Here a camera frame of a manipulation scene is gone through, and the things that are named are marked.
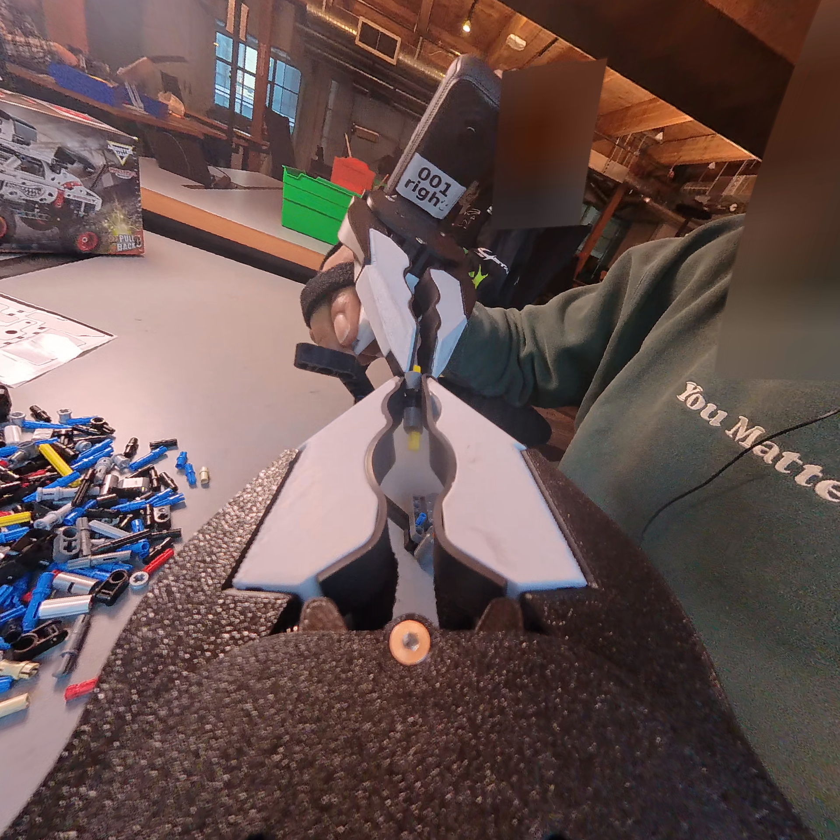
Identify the wood-edged table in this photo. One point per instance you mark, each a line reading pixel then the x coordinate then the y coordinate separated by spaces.
pixel 223 204

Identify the grey desk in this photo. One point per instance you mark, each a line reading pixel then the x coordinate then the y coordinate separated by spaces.
pixel 223 341

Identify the person's right forearm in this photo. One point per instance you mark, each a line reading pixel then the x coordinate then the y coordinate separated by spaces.
pixel 578 341

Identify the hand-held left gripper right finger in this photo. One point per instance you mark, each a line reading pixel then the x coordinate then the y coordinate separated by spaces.
pixel 512 519

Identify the black beam frame yellow pins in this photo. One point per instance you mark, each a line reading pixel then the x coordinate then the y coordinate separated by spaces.
pixel 420 523

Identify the toy truck box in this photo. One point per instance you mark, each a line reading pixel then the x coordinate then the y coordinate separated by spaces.
pixel 66 177

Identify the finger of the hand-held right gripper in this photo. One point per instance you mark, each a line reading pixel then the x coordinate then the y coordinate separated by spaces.
pixel 387 289
pixel 450 309

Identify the clear sticker sheet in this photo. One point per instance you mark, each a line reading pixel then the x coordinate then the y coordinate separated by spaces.
pixel 46 339

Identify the pile of small building bricks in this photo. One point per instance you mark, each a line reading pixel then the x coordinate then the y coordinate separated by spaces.
pixel 79 512

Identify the person's torso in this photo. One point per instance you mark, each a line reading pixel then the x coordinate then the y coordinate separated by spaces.
pixel 761 591

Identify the person's right hand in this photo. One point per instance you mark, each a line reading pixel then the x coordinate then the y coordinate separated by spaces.
pixel 352 322

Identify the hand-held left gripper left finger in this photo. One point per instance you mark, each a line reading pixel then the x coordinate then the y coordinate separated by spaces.
pixel 315 519

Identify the green plastic crate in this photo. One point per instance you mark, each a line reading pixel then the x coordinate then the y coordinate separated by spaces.
pixel 315 208

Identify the paned window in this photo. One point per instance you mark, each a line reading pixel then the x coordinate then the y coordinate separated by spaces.
pixel 256 79

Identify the red bin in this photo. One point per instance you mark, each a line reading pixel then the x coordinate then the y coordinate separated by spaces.
pixel 352 175

